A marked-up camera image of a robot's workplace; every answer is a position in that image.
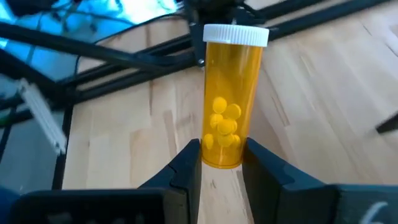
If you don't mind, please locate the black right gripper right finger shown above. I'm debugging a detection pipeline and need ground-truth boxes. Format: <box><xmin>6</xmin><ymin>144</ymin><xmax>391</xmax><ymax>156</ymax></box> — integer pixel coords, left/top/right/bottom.
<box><xmin>241</xmin><ymin>138</ymin><xmax>398</xmax><ymax>224</ymax></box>

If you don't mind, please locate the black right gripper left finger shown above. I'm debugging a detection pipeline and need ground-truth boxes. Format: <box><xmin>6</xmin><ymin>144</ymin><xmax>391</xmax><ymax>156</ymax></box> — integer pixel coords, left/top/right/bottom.
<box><xmin>9</xmin><ymin>139</ymin><xmax>202</xmax><ymax>224</ymax></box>

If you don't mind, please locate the amber bottle with yellow pills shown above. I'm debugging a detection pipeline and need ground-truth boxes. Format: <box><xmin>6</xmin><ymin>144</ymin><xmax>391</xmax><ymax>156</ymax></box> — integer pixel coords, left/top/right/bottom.
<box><xmin>201</xmin><ymin>24</ymin><xmax>270</xmax><ymax>170</ymax></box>

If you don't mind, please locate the silver extrusion bar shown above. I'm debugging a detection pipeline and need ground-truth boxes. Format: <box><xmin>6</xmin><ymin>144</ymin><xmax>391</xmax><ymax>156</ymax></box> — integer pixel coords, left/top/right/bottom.
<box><xmin>18</xmin><ymin>77</ymin><xmax>68</xmax><ymax>156</ymax></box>

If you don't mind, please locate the black aluminium rig frame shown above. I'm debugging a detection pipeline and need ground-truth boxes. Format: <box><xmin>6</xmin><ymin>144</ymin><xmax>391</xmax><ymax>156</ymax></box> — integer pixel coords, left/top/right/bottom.
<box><xmin>0</xmin><ymin>0</ymin><xmax>398</xmax><ymax>190</ymax></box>

